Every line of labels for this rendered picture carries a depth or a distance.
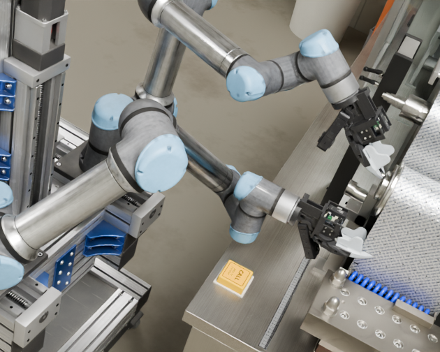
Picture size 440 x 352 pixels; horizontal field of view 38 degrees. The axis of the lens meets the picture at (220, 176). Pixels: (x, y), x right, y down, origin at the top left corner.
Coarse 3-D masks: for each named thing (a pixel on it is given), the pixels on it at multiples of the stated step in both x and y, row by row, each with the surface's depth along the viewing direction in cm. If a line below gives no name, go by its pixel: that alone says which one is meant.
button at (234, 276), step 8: (232, 264) 163; (224, 272) 160; (232, 272) 161; (240, 272) 162; (248, 272) 163; (224, 280) 159; (232, 280) 159; (240, 280) 160; (248, 280) 161; (232, 288) 159; (240, 288) 158
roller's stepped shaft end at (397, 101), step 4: (384, 96) 164; (388, 96) 164; (392, 96) 163; (396, 96) 163; (400, 96) 163; (388, 100) 164; (392, 100) 163; (396, 100) 163; (400, 100) 162; (404, 100) 162; (392, 104) 164; (396, 104) 163; (400, 104) 162; (400, 108) 163
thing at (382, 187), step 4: (388, 172) 147; (392, 172) 148; (384, 176) 148; (388, 176) 146; (392, 176) 146; (384, 180) 146; (388, 180) 146; (380, 184) 148; (384, 184) 146; (380, 188) 146; (384, 188) 146; (376, 192) 147; (380, 192) 146; (376, 196) 147; (380, 196) 147
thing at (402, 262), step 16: (384, 224) 147; (368, 240) 151; (384, 240) 149; (400, 240) 147; (416, 240) 146; (384, 256) 152; (400, 256) 150; (416, 256) 148; (432, 256) 146; (352, 272) 158; (368, 272) 156; (384, 272) 154; (400, 272) 152; (416, 272) 150; (432, 272) 148; (400, 288) 154; (416, 288) 153; (432, 288) 151; (432, 304) 153
